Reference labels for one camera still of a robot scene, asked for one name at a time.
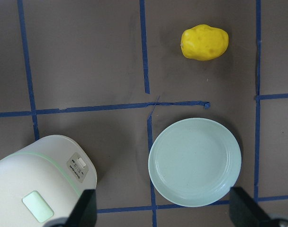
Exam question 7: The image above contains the near mint green plate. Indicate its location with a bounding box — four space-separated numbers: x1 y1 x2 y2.
148 118 242 207

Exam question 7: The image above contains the yellow toy fruit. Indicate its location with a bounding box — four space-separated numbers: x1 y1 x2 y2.
180 24 229 61

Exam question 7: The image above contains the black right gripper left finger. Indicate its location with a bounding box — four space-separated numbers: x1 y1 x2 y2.
67 189 97 227

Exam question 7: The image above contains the cream white rice cooker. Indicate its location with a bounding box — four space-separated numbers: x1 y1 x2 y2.
0 135 97 227

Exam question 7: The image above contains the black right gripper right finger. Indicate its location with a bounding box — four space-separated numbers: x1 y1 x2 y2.
229 187 274 227

